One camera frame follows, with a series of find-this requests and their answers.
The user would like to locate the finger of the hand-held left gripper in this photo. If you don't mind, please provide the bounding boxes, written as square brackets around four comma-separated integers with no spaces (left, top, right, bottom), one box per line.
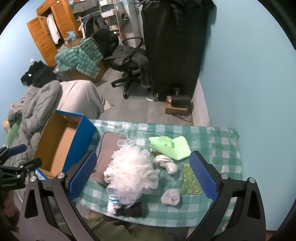
[0,144,27,163]
[0,158,43,174]

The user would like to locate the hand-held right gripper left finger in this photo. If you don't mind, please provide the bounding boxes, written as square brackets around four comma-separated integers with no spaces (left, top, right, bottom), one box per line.
[19,150,97,241]

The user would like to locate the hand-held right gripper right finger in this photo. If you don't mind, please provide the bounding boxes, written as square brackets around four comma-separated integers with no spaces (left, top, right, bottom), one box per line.
[185,150,266,241]

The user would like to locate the white blue striped sock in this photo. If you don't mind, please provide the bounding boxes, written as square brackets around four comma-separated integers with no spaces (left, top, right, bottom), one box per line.
[107,193,123,215]

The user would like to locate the white mesh bath loofah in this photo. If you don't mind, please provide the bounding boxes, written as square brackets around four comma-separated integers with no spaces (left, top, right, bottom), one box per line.
[104,139,160,205]

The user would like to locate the black sock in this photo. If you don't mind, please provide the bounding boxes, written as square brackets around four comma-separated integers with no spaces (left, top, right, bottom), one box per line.
[117,202,142,218]

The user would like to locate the green beaded pad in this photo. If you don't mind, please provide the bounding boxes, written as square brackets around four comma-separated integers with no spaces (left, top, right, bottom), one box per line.
[181,163,203,195]

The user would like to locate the light green pillow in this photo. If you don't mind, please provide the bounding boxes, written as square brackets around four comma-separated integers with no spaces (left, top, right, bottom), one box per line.
[3,117,21,147]

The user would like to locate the white grey rolled sock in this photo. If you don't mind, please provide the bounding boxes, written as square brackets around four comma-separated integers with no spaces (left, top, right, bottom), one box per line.
[154,155,173,166]
[165,162,178,175]

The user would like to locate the grey-brown folded towel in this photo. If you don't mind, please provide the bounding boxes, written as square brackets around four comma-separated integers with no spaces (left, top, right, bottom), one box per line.
[89,132,127,186]

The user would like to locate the green checked tablecloth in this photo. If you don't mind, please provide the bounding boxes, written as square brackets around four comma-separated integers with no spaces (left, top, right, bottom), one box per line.
[76,119,243,229]

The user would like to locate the light green folded cloth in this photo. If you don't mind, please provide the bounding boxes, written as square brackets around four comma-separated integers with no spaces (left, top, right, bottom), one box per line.
[148,136,191,161]

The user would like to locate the light grey rolled sock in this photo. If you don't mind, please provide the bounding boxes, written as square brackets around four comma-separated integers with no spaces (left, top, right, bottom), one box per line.
[161,189,181,206]

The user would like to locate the grey quilted duvet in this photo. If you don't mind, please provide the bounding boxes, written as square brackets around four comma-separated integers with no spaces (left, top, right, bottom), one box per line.
[7,81,62,167]

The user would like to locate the small wooden box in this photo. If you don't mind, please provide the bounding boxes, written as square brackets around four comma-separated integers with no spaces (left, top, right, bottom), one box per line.
[165,95,189,114]

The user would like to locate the beige cushion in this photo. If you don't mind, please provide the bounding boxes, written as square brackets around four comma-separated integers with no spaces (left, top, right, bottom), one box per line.
[57,80,111,120]

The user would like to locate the black bag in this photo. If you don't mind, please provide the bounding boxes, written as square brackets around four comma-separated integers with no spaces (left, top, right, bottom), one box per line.
[20,61,58,88]

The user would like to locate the black device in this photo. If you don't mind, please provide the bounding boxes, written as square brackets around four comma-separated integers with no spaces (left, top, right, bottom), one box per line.
[170,88,192,108]

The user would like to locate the brown cardboard box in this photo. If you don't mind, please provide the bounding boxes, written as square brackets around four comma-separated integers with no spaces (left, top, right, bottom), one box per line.
[66,59,107,84]

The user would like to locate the wooden louvred wardrobe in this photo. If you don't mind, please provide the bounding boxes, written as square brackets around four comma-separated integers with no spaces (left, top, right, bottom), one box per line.
[26,0,84,66]

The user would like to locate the green checked cloth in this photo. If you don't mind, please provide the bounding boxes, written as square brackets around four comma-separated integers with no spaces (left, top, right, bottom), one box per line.
[55,38,104,78]

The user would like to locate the black office chair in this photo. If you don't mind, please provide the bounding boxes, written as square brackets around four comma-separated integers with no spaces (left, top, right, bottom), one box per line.
[91,29,152,100]

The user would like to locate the white hanging garment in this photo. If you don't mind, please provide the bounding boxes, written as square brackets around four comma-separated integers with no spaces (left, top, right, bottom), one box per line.
[47,14,61,44]

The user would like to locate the tall black fabric wardrobe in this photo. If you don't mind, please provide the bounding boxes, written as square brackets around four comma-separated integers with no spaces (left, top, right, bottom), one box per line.
[141,0,218,100]

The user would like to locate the dark hanging clothes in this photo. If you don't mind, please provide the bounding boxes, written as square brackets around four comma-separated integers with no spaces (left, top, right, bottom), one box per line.
[79,15,102,39]

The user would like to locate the metal shelf rack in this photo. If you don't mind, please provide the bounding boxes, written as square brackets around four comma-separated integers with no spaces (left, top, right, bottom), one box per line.
[99,0,127,40]

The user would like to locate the black cable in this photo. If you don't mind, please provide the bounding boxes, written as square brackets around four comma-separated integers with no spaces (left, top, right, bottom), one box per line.
[172,112,193,123]

